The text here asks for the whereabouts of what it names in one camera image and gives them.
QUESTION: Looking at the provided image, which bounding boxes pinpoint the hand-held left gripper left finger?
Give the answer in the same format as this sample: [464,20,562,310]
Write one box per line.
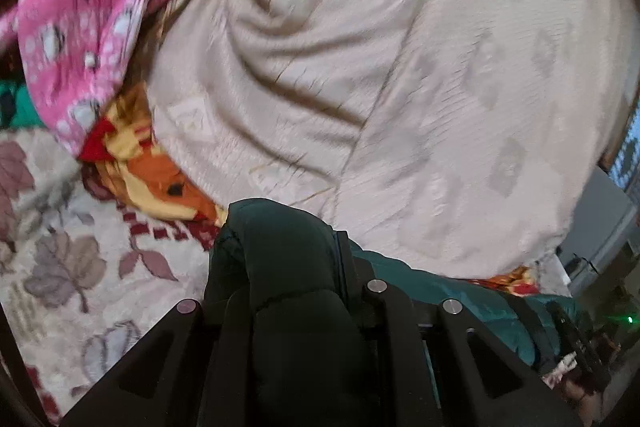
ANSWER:
[60,293,257,427]

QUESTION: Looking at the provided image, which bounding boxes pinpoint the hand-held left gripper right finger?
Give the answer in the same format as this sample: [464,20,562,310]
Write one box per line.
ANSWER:
[335,231,584,427]

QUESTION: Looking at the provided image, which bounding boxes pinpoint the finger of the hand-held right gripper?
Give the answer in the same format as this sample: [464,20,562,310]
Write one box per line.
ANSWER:
[546,301,612,397]

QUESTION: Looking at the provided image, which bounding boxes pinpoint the green puffer jacket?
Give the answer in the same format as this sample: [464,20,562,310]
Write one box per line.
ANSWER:
[204,198,598,427]

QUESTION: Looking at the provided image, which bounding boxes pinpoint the grey board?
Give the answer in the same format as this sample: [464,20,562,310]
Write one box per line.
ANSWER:
[559,189,640,290]

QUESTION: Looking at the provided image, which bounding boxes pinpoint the floral leaf blanket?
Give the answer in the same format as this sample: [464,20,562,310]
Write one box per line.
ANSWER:
[0,126,228,420]

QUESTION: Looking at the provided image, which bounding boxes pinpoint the red yellow printed cloth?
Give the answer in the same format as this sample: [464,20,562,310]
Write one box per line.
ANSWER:
[79,82,232,230]

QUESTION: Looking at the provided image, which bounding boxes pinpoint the beige patterned bedspread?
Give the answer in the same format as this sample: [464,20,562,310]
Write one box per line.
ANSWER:
[145,0,640,282]

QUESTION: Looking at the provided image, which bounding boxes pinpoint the bright green cloth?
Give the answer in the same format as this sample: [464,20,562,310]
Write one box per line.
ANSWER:
[0,81,45,130]

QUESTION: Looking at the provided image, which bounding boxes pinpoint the pink printed garment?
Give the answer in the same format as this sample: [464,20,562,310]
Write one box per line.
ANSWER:
[0,0,237,158]

